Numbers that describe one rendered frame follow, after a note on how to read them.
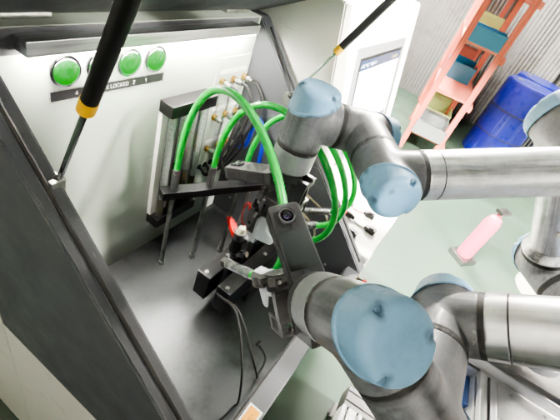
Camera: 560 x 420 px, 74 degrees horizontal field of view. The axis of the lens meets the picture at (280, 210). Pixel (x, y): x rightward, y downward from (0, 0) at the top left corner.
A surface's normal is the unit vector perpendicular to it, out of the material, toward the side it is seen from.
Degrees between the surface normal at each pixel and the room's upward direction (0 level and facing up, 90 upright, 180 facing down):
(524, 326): 57
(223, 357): 0
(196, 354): 0
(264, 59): 90
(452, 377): 22
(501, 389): 0
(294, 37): 90
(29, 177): 43
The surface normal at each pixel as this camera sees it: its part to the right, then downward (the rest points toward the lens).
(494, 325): -0.55, -0.33
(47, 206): 0.76, -0.16
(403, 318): 0.31, -0.03
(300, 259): 0.15, -0.48
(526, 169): 0.07, -0.07
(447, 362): 0.33, -0.70
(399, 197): 0.08, 0.66
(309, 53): -0.52, 0.41
